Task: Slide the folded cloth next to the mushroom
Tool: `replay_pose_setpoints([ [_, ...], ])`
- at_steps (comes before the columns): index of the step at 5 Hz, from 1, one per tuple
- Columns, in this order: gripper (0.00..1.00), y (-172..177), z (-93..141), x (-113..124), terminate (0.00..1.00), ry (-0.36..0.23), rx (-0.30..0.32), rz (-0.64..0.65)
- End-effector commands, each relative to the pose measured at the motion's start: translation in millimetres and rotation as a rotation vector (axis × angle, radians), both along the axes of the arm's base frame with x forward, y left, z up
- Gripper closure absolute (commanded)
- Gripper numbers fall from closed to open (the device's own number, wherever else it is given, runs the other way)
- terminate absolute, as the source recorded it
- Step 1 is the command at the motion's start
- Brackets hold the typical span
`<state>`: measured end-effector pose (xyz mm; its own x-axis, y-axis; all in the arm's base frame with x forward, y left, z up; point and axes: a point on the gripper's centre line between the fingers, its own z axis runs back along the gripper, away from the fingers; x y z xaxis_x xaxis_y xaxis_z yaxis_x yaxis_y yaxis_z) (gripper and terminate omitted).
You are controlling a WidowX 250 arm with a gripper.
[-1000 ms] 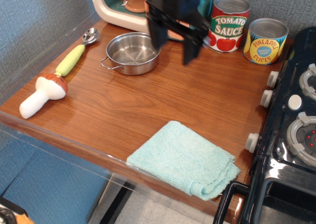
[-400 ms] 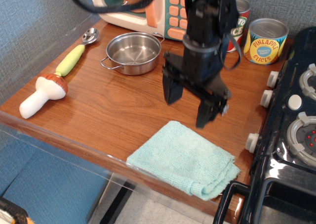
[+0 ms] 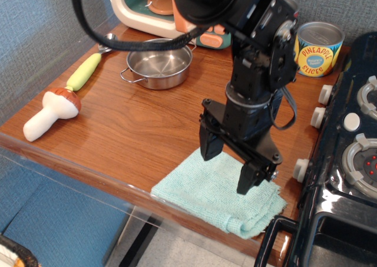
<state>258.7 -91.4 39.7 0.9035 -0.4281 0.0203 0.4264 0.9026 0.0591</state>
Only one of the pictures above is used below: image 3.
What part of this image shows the pineapple slices can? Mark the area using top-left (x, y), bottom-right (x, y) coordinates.
top-left (295, 22), bottom-right (345, 78)

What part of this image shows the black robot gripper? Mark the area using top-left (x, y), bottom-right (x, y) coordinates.
top-left (199, 90), bottom-right (283, 195)

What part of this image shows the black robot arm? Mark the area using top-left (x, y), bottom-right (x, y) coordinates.
top-left (175, 0), bottom-right (297, 195)

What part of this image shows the black toy stove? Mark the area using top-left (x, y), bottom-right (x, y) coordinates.
top-left (255, 32), bottom-right (376, 266)

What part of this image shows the plush toy mushroom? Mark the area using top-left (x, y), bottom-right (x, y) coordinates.
top-left (23, 88), bottom-right (81, 142)

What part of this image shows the teal toy microwave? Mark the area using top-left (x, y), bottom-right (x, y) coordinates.
top-left (107, 0), bottom-right (233, 50)

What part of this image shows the green handled metal spoon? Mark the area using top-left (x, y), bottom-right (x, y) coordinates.
top-left (65, 44), bottom-right (112, 91)

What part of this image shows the tomato sauce can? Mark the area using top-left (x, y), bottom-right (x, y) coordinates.
top-left (284, 0), bottom-right (299, 19)

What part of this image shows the small steel pot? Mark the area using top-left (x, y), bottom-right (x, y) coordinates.
top-left (120, 42), bottom-right (197, 90)

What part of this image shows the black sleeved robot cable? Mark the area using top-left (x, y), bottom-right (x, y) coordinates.
top-left (70, 0), bottom-right (207, 52)

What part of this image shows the light blue cloth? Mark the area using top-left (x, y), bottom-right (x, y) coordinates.
top-left (151, 150), bottom-right (286, 239)

